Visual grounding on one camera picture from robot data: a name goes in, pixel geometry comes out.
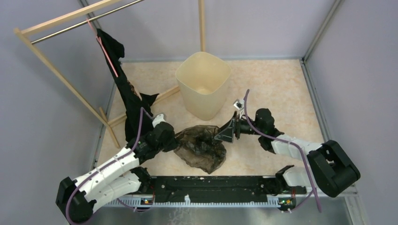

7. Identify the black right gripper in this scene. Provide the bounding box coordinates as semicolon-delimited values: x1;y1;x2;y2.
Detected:
214;111;263;143

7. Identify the dark translucent trash bag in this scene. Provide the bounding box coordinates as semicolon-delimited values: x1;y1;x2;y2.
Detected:
174;125;227;174

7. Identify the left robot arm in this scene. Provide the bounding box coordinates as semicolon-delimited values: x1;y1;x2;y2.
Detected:
56;121;178;225

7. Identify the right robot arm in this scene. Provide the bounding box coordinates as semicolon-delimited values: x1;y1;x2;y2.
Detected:
215;108;361;197

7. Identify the cream plastic trash bin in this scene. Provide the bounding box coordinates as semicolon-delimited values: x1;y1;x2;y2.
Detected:
175;52;231;120

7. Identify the black hanging t-shirt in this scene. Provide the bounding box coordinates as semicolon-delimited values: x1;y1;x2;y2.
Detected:
96;29;158;142

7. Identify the pink clothes hanger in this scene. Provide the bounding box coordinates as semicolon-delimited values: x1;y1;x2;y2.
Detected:
86;19;118;78

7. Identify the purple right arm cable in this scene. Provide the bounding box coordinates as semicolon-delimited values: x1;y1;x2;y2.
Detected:
243;89;322;213

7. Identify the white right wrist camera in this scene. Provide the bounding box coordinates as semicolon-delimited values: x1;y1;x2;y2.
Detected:
233;99;245;111

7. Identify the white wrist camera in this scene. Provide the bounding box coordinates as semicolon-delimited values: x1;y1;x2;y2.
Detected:
152;113;166;127
233;99;245;111

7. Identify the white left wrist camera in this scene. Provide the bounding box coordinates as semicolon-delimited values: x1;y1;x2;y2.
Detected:
152;113;166;127

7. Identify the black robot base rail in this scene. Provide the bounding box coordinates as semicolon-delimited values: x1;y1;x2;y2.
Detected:
121;175;299;204

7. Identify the metal clothes rail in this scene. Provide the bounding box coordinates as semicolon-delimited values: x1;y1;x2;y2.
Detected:
31;0;145;45

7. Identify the wooden clothes rack frame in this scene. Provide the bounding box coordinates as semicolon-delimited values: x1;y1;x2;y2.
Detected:
0;0;199;149

